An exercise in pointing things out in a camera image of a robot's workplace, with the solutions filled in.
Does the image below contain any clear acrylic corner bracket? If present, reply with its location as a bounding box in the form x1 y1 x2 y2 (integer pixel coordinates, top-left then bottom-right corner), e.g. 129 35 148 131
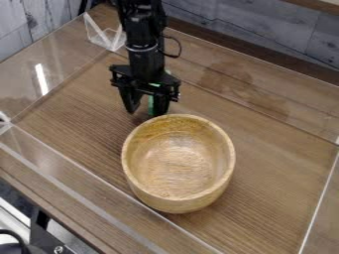
84 13 125 52

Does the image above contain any clear acrylic enclosure wall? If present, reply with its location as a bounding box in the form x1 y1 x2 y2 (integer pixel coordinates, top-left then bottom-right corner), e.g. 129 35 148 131
0 19 339 254

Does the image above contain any green rectangular stick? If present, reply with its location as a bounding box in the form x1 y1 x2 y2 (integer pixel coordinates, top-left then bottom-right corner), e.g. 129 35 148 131
147 68 173 117

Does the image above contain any wooden bowl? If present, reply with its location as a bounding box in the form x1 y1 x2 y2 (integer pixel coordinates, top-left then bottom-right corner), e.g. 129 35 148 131
120 114 236 213

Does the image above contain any black cable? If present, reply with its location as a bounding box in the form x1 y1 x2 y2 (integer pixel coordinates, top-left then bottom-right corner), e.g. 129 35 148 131
0 228 29 254

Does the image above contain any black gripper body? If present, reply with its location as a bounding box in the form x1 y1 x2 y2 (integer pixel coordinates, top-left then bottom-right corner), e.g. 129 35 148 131
108 64 181 102

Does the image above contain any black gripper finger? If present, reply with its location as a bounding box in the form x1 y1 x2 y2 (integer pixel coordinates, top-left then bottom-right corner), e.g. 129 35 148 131
119 87 143 114
152 94 171 116

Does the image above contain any black table frame leg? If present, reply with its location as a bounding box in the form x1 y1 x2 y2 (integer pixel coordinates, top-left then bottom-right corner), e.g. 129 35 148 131
29 208 76 254

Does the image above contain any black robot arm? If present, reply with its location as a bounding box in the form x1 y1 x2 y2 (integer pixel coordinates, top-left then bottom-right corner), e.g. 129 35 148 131
109 0 181 116

